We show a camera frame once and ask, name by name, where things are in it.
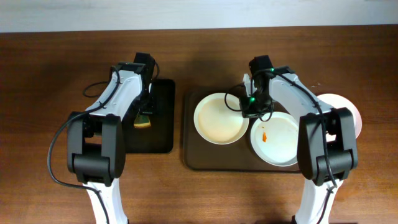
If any white plate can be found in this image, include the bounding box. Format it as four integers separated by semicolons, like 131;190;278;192
193;93;249;145
317;93;363;138
250;112;299;167

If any brown serving tray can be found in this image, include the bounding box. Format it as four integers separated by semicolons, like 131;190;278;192
182;87;300;174

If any black rectangular sponge tray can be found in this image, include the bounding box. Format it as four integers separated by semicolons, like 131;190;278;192
122;79;175;154

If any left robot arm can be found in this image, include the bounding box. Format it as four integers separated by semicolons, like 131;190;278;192
67;53;156;223

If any green and yellow sponge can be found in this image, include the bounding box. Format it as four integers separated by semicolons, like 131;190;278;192
133;114;151;129

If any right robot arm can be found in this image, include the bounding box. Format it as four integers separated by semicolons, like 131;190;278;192
239;55;358;223

